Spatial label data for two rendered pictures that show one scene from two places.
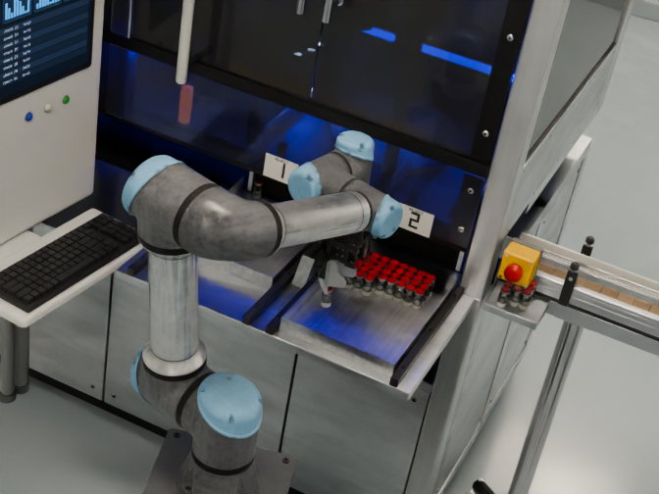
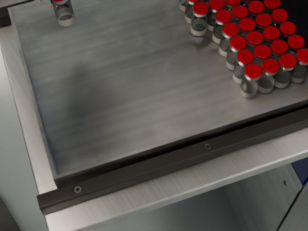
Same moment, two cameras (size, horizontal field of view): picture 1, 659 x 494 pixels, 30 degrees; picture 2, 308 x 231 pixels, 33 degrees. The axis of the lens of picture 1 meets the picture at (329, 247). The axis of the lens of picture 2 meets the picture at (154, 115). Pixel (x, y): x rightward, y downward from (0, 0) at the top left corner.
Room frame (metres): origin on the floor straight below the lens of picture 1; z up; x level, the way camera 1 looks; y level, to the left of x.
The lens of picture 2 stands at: (1.92, -0.42, 1.44)
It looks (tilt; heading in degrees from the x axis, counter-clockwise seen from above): 60 degrees down; 53
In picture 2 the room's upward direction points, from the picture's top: 2 degrees counter-clockwise
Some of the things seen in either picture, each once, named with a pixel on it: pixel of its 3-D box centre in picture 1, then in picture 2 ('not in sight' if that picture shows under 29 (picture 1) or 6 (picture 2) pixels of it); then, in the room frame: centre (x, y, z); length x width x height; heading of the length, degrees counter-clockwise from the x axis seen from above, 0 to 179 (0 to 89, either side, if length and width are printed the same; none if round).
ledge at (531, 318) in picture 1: (518, 301); not in sight; (2.35, -0.45, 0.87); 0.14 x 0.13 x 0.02; 161
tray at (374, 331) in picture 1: (369, 308); (161, 55); (2.18, -0.11, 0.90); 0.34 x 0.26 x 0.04; 160
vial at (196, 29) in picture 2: (368, 285); (199, 19); (2.25, -0.10, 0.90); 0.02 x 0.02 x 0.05
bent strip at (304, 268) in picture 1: (293, 282); not in sight; (2.20, 0.06, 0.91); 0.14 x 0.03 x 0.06; 161
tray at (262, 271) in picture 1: (256, 230); not in sight; (2.40, 0.17, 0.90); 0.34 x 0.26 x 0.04; 161
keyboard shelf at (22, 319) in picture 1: (47, 257); not in sight; (2.29, 0.63, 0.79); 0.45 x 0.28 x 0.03; 154
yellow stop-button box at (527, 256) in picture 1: (520, 263); not in sight; (2.31, -0.42, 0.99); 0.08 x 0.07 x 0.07; 161
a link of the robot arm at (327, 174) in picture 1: (325, 183); not in sight; (2.00, 0.03, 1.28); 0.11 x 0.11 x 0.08; 55
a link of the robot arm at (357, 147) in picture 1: (351, 163); not in sight; (2.09, -0.01, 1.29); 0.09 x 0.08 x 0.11; 145
